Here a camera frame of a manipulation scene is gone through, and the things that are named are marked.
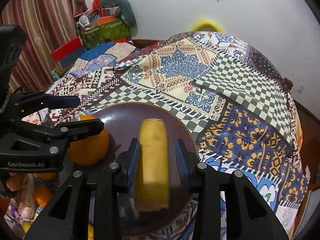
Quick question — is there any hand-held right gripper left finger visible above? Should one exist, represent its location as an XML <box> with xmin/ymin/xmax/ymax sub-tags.
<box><xmin>24</xmin><ymin>138</ymin><xmax>142</xmax><ymax>240</ymax></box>

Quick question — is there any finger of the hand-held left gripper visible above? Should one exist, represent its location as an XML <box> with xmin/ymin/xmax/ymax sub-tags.
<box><xmin>14</xmin><ymin>118</ymin><xmax>104</xmax><ymax>156</ymax></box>
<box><xmin>10</xmin><ymin>92</ymin><xmax>81</xmax><ymax>117</ymax></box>

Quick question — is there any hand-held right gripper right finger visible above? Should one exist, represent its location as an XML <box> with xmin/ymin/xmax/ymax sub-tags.
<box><xmin>175</xmin><ymin>139</ymin><xmax>291</xmax><ymax>240</ymax></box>

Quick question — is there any yellow banana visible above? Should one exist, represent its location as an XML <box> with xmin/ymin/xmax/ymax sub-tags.
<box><xmin>134</xmin><ymin>119</ymin><xmax>171</xmax><ymax>212</ymax></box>

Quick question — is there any large orange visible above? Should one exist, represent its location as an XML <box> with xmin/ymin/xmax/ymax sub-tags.
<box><xmin>37</xmin><ymin>172</ymin><xmax>58</xmax><ymax>181</ymax></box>
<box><xmin>67</xmin><ymin>115</ymin><xmax>110</xmax><ymax>166</ymax></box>

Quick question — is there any dark brown round plate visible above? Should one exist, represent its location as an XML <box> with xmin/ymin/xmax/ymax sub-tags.
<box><xmin>75</xmin><ymin>102</ymin><xmax>199</xmax><ymax>237</ymax></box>

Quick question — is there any small orange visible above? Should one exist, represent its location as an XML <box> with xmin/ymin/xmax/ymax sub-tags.
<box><xmin>34</xmin><ymin>186</ymin><xmax>54</xmax><ymax>206</ymax></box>

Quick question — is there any striped pink curtain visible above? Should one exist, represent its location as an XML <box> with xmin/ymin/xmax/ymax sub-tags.
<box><xmin>0</xmin><ymin>0</ymin><xmax>88</xmax><ymax>93</ymax></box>

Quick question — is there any red flat box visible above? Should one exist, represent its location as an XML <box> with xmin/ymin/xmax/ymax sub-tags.
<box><xmin>51</xmin><ymin>37</ymin><xmax>84</xmax><ymax>65</ymax></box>

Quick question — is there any white round object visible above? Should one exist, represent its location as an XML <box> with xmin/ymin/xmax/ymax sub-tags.
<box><xmin>78</xmin><ymin>15</ymin><xmax>92</xmax><ymax>28</ymax></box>

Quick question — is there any small orange box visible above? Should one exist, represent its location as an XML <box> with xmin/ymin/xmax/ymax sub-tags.
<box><xmin>96</xmin><ymin>16</ymin><xmax>117</xmax><ymax>26</ymax></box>

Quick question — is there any patchwork patterned tablecloth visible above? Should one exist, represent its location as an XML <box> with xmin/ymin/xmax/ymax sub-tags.
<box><xmin>22</xmin><ymin>30</ymin><xmax>311</xmax><ymax>240</ymax></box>

